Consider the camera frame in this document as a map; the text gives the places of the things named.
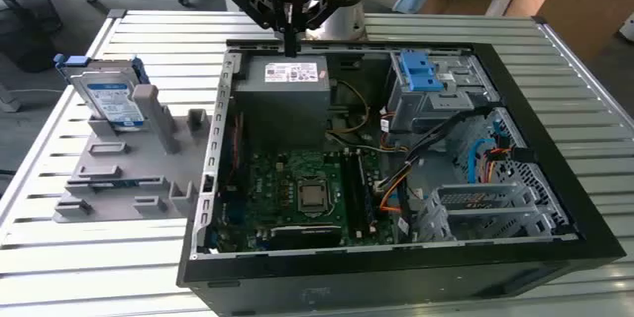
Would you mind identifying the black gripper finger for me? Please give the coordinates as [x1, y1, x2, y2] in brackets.
[225, 0, 293, 59]
[291, 0, 351, 59]

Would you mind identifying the hard disk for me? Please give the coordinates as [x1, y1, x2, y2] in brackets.
[52, 54, 151, 133]

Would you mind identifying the metal disk bay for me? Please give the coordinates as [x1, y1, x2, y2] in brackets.
[418, 182, 580, 244]

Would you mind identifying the grey power supply unit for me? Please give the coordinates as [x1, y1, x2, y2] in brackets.
[231, 53, 332, 151]

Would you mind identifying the blue plastic bay latch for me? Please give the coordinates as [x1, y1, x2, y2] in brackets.
[397, 49, 446, 92]

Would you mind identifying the metal optical drive cage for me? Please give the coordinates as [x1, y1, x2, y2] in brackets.
[385, 49, 502, 134]

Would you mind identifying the green motherboard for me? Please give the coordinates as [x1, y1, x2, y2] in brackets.
[217, 148, 397, 253]

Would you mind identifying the CPU socket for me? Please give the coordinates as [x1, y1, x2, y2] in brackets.
[295, 174, 332, 218]

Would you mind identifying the black RAM slot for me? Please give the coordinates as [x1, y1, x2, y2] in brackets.
[343, 148, 363, 237]

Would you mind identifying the silver CPU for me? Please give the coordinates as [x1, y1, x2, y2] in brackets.
[299, 185, 327, 209]

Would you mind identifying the dark RAM stick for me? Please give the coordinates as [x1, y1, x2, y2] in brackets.
[356, 153, 379, 229]

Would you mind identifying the grey parts rack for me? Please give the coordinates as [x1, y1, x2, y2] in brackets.
[52, 84, 215, 223]

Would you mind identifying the blue-green RAM stick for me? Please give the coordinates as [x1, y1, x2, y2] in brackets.
[66, 179, 143, 189]

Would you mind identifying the black graphics card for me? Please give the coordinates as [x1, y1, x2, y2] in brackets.
[267, 222, 344, 252]

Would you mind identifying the grey white stand foot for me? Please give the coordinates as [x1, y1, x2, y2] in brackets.
[0, 82, 24, 114]

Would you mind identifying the black PC case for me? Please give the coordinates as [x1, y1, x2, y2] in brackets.
[175, 38, 626, 317]

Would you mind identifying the black sleeved cable bundle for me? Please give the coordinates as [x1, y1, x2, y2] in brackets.
[375, 106, 496, 194]

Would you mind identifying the blue data wire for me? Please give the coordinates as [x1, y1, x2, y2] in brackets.
[464, 137, 498, 185]

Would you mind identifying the orange yellow power wire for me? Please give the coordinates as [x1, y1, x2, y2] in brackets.
[482, 147, 539, 185]

